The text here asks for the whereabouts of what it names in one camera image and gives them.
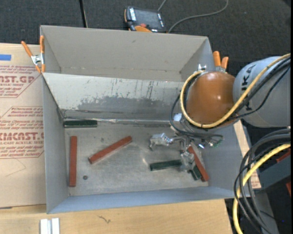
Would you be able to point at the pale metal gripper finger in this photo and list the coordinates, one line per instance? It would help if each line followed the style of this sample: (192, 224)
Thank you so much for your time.
(160, 139)
(186, 161)

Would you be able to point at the red-brown flat block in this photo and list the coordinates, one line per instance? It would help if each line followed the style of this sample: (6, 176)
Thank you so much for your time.
(200, 166)
(110, 150)
(73, 161)

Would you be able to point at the dark green flat block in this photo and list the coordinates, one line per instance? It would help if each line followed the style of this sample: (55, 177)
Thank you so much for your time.
(196, 173)
(164, 165)
(80, 123)

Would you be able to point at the grey metal bin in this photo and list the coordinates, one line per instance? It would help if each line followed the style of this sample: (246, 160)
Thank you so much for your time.
(127, 96)

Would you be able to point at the brown cardboard board red print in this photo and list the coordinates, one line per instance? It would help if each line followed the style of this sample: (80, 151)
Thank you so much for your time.
(17, 169)

